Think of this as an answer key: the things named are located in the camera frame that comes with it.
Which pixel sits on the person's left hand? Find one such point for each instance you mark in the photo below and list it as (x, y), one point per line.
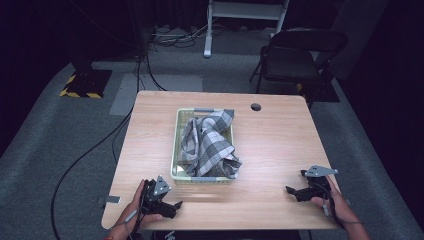
(141, 220)

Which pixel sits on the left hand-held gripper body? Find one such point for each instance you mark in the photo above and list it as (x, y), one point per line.
(156, 195)

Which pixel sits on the white metal stand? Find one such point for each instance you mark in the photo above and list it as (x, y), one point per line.
(243, 11)

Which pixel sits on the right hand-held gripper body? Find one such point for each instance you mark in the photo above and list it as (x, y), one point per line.
(318, 181)

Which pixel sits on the person's right hand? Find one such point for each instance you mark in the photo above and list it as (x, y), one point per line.
(338, 203)

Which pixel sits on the black folding chair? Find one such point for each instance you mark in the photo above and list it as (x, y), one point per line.
(293, 63)

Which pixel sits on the grey white checked cloth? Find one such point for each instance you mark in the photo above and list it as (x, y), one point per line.
(208, 146)

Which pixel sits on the grey metal table bracket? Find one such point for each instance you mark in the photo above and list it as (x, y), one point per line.
(112, 199)

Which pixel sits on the pale green plastic basket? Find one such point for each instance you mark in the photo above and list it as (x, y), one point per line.
(176, 146)

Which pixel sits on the black base with hazard stripes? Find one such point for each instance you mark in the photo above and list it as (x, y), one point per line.
(87, 83)

